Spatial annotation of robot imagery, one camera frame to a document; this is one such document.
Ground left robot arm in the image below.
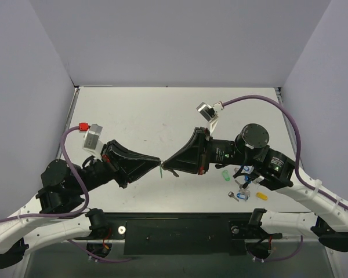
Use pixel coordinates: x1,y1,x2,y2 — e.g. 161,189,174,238
0,140,161,269

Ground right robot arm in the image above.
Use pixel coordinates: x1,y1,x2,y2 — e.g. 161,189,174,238
161,123,348,252

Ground silver key cluster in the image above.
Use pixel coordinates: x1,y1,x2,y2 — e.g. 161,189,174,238
234,180,251,195

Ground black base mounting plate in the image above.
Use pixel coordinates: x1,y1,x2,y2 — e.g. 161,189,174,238
79,213,282,255

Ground blue tag key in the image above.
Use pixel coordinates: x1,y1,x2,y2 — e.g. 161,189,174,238
227,191,250,202

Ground yellow key tag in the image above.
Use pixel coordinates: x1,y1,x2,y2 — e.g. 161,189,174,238
256,192,268,201

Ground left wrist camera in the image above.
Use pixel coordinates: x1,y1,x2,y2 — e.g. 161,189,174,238
82,124,104,160

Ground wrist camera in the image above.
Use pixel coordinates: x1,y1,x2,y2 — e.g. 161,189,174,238
196,102,224,135
82,124,104,160

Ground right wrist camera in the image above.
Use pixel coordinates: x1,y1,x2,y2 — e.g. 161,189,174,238
196,102,224,135

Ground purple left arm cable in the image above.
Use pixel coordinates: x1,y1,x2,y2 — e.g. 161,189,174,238
0,123,90,228

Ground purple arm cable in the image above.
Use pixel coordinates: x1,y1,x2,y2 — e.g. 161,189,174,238
216,94,348,217
0,123,90,228

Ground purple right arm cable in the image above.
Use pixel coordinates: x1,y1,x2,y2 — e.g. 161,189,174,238
216,94,348,217

